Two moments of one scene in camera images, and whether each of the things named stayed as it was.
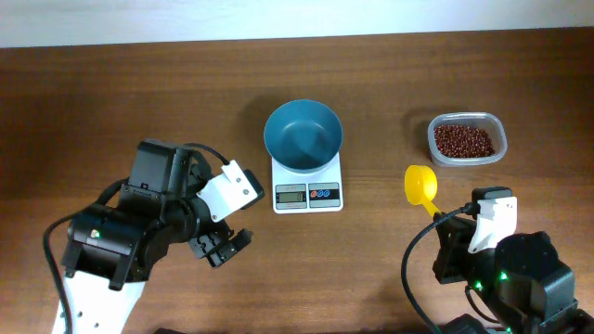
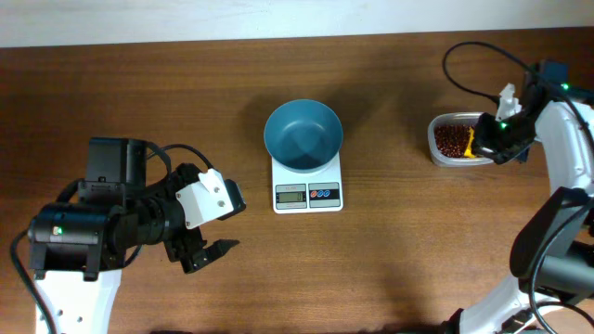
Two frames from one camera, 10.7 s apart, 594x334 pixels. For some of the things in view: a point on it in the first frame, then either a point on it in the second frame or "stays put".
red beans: (463, 141) stays put
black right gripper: (449, 246) to (506, 140)
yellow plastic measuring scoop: (420, 183) to (468, 153)
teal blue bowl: (303, 135) stays put
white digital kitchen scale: (297, 192) stays put
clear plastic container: (461, 138) stays put
